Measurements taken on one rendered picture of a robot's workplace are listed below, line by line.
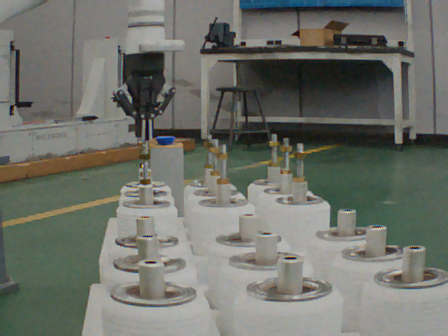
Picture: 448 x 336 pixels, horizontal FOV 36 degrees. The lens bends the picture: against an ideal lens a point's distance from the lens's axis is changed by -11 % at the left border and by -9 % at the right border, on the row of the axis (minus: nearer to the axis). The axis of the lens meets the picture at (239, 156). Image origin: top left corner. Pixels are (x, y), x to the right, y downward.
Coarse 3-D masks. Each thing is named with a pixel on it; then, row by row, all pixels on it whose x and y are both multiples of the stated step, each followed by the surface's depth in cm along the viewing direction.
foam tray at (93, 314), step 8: (96, 288) 90; (104, 288) 90; (200, 288) 92; (208, 288) 92; (96, 296) 86; (208, 296) 92; (88, 304) 83; (96, 304) 83; (88, 312) 79; (96, 312) 79; (216, 312) 81; (88, 320) 76; (96, 320) 76; (216, 320) 80; (88, 328) 73; (96, 328) 73; (216, 328) 75
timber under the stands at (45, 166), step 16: (192, 144) 549; (32, 160) 387; (48, 160) 389; (64, 160) 403; (80, 160) 418; (96, 160) 434; (112, 160) 450; (0, 176) 350; (16, 176) 362; (32, 176) 375
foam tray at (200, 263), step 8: (112, 224) 137; (112, 232) 129; (184, 232) 131; (104, 240) 122; (112, 240) 122; (184, 240) 123; (104, 248) 115; (192, 248) 121; (104, 256) 109; (192, 256) 111; (200, 256) 111; (304, 256) 111; (104, 264) 107; (192, 264) 109; (200, 264) 109; (200, 272) 109; (200, 280) 109
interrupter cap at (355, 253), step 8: (352, 248) 79; (360, 248) 79; (392, 248) 78; (400, 248) 78; (344, 256) 76; (352, 256) 75; (360, 256) 75; (368, 256) 76; (376, 256) 74; (384, 256) 74; (392, 256) 74; (400, 256) 74
